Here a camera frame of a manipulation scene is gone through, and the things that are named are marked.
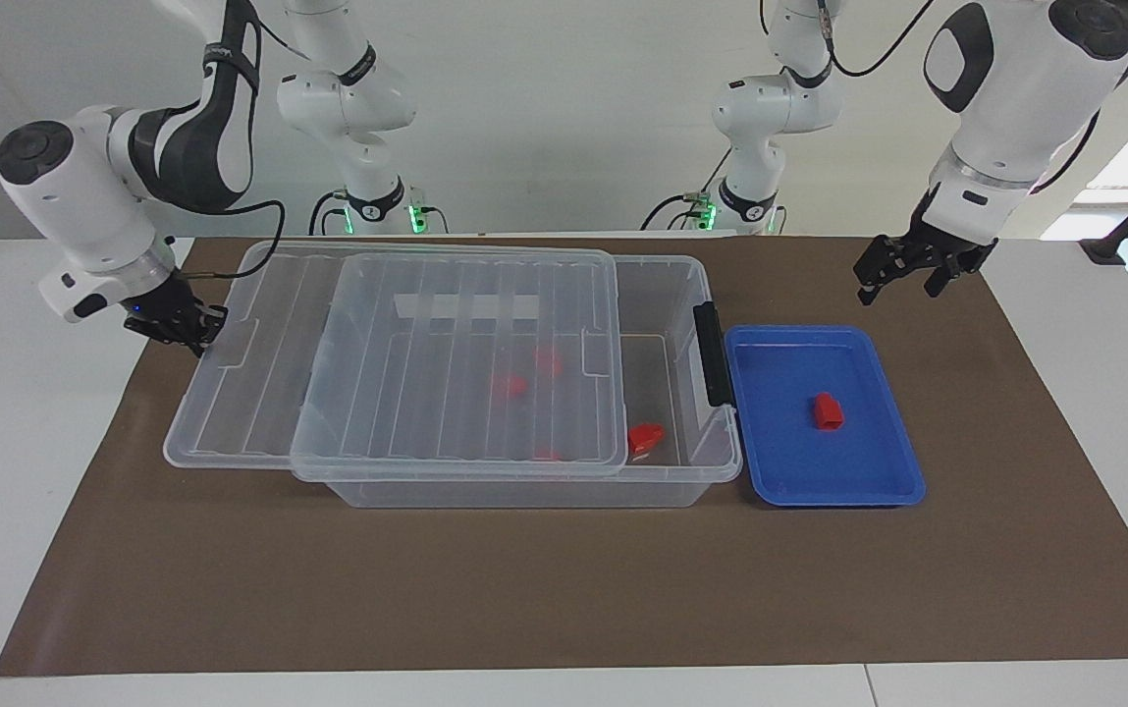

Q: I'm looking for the black box latch handle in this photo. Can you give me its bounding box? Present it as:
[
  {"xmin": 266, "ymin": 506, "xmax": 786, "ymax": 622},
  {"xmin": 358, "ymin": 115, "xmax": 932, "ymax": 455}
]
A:
[{"xmin": 693, "ymin": 301, "xmax": 733, "ymax": 408}]

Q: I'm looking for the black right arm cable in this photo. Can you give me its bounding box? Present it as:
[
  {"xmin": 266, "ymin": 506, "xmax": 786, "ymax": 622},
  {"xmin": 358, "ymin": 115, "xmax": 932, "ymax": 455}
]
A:
[{"xmin": 186, "ymin": 196, "xmax": 287, "ymax": 281}]

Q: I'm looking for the blue plastic tray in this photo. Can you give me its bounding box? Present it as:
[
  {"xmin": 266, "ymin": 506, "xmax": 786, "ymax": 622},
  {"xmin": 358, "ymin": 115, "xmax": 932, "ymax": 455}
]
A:
[{"xmin": 724, "ymin": 324, "xmax": 926, "ymax": 509}]

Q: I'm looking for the clear ribbed plastic lid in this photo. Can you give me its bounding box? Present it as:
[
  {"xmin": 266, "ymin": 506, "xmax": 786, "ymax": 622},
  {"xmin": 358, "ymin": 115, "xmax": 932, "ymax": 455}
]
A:
[{"xmin": 163, "ymin": 241, "xmax": 628, "ymax": 479}]

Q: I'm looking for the clear plastic storage box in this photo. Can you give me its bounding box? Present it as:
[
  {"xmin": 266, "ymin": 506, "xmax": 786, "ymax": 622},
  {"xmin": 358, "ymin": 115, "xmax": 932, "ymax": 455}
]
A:
[{"xmin": 269, "ymin": 250, "xmax": 743, "ymax": 510}]

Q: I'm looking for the black base cable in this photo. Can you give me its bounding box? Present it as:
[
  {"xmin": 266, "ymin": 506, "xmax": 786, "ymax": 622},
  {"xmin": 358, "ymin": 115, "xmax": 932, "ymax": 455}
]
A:
[
  {"xmin": 308, "ymin": 190, "xmax": 349, "ymax": 237},
  {"xmin": 640, "ymin": 193, "xmax": 697, "ymax": 232}
]

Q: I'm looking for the brown table mat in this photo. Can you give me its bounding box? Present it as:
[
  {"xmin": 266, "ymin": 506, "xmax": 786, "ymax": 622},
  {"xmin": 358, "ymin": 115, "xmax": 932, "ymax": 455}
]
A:
[{"xmin": 0, "ymin": 236, "xmax": 1128, "ymax": 679}]

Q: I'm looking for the white tape label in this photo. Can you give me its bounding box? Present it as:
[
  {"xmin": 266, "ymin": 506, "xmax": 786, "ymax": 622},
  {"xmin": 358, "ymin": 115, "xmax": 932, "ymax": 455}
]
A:
[{"xmin": 397, "ymin": 295, "xmax": 540, "ymax": 321}]

